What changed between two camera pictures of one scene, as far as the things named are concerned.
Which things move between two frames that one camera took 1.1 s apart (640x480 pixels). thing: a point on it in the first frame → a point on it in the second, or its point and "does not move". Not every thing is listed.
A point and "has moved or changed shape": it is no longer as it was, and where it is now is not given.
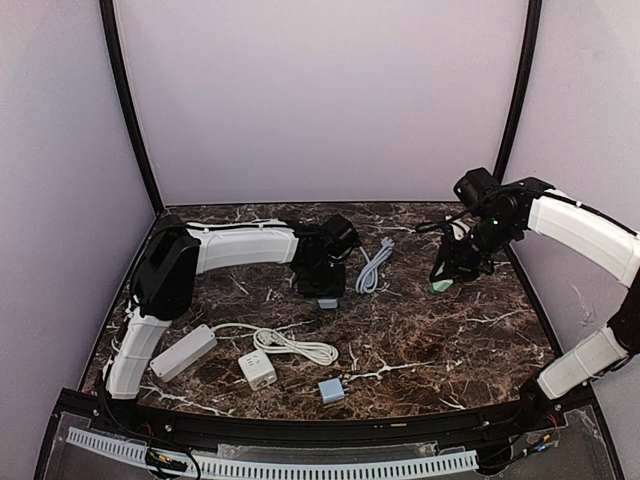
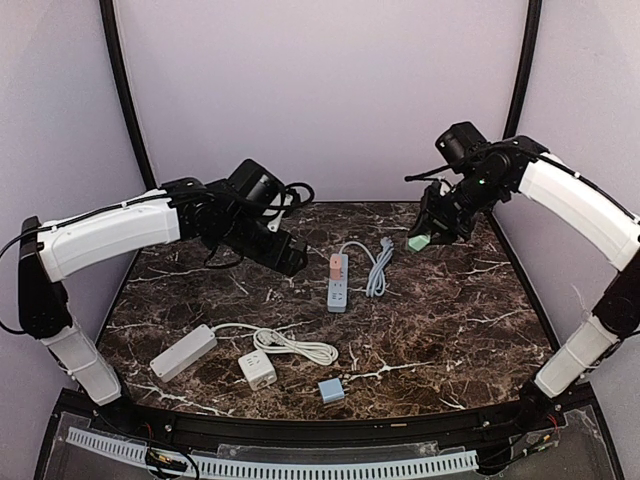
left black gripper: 338,289 → 275,257
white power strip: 184,353 does not move
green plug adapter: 443,285 → 418,242
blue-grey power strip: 328,303 has moved or changed shape
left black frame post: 128,91 does not move
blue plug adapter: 331,390 does not move
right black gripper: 455,265 → 430,221
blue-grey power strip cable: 367,278 has moved or changed shape
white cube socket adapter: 258,370 does not move
